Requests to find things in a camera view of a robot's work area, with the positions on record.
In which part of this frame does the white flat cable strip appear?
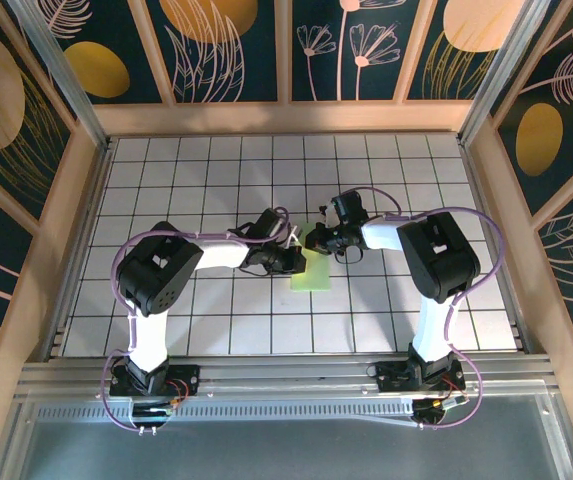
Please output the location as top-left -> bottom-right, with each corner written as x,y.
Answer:
350,410 -> 425,430

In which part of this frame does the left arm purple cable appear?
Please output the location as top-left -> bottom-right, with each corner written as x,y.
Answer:
96,205 -> 292,435

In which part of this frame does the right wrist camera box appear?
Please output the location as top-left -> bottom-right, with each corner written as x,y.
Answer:
318,191 -> 371,227

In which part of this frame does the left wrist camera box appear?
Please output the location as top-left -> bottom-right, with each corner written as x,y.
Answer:
251,207 -> 303,247

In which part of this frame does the grey metal panel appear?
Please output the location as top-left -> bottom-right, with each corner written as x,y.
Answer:
13,392 -> 573,480

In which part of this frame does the aluminium corner post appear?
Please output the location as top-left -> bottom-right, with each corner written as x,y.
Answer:
5,0 -> 113,151
457,0 -> 553,147

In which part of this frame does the white grid mat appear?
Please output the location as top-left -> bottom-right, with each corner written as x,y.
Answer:
60,134 -> 523,357

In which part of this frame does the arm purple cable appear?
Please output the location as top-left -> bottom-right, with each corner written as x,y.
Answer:
338,187 -> 506,432
96,205 -> 292,435

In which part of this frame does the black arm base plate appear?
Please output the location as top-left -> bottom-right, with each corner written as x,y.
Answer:
374,360 -> 467,394
109,363 -> 202,399

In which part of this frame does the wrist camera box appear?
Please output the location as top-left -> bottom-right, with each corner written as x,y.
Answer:
318,191 -> 371,227
251,207 -> 303,247

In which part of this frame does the aluminium extrusion rail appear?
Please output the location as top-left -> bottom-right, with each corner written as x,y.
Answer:
18,353 -> 557,401

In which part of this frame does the grey slotted cable duct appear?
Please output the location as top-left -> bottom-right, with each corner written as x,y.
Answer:
35,399 -> 417,424

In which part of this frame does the small black electronics module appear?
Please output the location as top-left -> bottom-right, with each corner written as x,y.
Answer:
130,394 -> 190,432
410,394 -> 470,427

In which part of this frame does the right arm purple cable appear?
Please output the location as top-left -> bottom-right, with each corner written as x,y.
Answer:
338,187 -> 506,432

